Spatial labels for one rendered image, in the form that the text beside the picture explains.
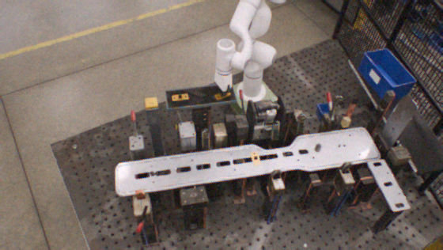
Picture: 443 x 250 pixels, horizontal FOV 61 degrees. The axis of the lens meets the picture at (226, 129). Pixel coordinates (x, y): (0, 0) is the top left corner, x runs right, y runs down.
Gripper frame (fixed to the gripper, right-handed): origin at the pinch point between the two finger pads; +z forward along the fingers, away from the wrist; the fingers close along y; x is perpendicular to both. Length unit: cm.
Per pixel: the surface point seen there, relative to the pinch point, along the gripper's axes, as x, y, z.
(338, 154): 41, 53, 19
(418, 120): 95, 58, 16
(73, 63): -51, -200, 119
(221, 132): -9.5, 16.3, 10.8
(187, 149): -27.4, 12.5, 18.4
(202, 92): -8.2, -6.9, 2.8
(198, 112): -13.7, -2.1, 11.7
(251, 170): -4.8, 39.4, 18.8
